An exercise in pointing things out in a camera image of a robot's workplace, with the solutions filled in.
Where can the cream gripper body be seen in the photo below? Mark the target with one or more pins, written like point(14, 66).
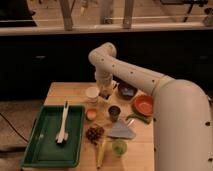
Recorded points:
point(106, 89)

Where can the dark rectangular eraser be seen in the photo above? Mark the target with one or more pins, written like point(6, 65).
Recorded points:
point(106, 97)

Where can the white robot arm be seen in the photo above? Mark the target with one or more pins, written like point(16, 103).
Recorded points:
point(182, 117)

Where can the white paper cup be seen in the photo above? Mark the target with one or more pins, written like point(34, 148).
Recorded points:
point(92, 94)

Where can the small metal cup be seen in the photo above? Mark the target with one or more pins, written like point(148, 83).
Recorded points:
point(114, 112)

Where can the green plastic cup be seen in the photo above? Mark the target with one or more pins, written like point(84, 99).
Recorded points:
point(119, 147)

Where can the dark brown bowl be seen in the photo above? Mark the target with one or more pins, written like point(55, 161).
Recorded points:
point(126, 91)

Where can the orange round fruit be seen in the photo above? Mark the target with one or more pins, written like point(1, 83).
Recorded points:
point(91, 114)

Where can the orange bowl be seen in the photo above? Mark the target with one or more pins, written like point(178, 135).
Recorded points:
point(143, 104)

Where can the grey triangular cloth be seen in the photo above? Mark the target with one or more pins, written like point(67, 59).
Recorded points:
point(121, 129)

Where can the brown grape bunch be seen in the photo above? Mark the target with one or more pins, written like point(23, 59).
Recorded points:
point(93, 134)

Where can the green plastic tray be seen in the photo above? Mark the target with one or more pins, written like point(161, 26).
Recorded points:
point(42, 151)

